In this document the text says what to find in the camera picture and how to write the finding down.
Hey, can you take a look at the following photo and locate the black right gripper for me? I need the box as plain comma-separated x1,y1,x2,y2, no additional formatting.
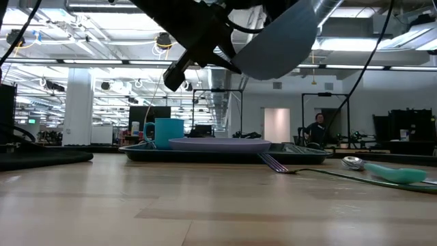
129,0,242,92

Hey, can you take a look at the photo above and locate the teal mug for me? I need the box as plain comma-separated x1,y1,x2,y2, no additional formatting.
142,118,185,150

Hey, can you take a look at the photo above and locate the lilac round plate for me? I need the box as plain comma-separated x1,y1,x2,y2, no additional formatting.
168,137,272,154

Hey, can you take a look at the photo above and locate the blue bowl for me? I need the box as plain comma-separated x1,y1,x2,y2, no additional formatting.
231,0,318,81

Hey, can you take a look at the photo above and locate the fork with teal handle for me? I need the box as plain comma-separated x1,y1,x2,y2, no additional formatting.
257,152,437,195

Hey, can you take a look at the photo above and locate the spoon with teal handle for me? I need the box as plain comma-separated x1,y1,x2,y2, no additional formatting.
341,155,427,185

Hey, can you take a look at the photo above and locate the dark green plastic tray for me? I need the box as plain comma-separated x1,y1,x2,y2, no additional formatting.
118,141,333,166

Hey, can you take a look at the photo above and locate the black monitor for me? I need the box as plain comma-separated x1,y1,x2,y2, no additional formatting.
128,105,172,133

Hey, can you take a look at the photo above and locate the long ceiling light strip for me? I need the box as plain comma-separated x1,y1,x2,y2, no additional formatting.
0,58,437,71

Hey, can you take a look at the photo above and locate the white pillar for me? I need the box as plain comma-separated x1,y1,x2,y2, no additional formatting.
62,68,95,147

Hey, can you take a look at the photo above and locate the white door panel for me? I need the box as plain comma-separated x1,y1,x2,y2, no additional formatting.
263,107,292,144

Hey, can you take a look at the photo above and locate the person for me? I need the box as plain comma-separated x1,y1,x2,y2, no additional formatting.
302,113,329,147

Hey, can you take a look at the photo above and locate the black equipment cabinet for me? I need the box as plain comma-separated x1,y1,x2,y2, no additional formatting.
371,108,437,156

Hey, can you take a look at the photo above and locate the black ceiling camera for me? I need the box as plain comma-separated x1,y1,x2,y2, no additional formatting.
156,31,173,51
5,29,27,47

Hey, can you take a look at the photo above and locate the black gantry frame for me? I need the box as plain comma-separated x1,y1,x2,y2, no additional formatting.
301,92,352,146
192,88,244,138

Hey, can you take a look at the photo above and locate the black looped wrist cable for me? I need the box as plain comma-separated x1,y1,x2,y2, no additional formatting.
223,16,266,35

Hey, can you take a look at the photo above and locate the black aluminium table frame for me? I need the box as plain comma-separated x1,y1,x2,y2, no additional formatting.
51,145,437,168

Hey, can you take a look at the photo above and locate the slanted silver ventilation duct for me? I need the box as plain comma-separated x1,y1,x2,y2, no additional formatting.
310,0,344,28

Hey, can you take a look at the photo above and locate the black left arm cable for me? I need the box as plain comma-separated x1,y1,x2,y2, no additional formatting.
0,0,42,68

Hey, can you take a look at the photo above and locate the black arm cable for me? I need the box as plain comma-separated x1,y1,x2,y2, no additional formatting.
0,0,42,68
319,0,396,146

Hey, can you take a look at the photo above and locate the black curved cable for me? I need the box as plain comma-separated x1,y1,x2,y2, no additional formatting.
0,124,37,145

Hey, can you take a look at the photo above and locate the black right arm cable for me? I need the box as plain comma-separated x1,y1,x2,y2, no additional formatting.
319,0,396,146

